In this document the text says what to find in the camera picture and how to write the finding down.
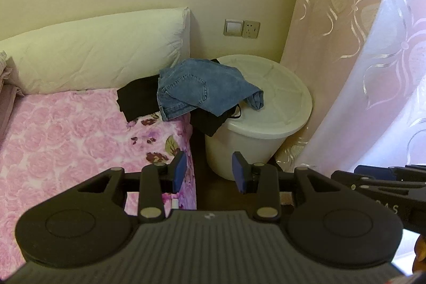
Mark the person's right hand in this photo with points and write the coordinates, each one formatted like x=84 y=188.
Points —
x=420 y=252

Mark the white pillow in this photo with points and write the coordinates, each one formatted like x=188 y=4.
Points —
x=93 y=54

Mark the white lidded plastic bucket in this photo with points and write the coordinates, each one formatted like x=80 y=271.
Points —
x=279 y=104

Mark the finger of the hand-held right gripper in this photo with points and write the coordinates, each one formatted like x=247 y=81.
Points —
x=352 y=182
x=369 y=171

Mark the pink floral blanket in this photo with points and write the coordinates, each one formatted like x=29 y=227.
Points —
x=73 y=144

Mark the pink patterned curtain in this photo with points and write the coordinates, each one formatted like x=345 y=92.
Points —
x=326 y=4

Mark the blue denim jeans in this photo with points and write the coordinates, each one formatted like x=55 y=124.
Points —
x=193 y=84

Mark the beige light switch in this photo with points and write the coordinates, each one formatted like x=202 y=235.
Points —
x=233 y=27

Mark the white sheer curtain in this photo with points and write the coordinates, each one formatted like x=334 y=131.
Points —
x=399 y=71

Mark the beige wall socket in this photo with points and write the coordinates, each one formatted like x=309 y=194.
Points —
x=251 y=29

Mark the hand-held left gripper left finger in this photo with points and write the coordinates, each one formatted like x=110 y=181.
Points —
x=179 y=172

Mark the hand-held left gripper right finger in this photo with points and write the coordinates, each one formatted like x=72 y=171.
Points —
x=239 y=176

